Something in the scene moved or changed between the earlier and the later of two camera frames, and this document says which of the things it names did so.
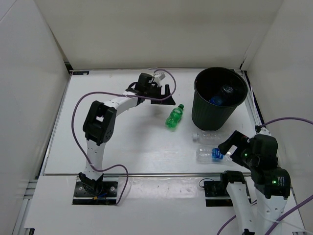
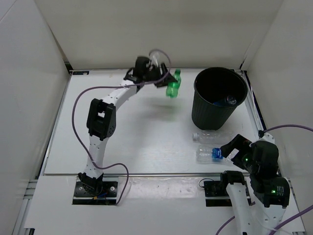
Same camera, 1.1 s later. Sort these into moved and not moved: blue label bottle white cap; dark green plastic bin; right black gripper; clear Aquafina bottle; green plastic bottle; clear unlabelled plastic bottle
Moved: green plastic bottle; blue label bottle white cap
Not moved: clear Aquafina bottle; right black gripper; dark green plastic bin; clear unlabelled plastic bottle
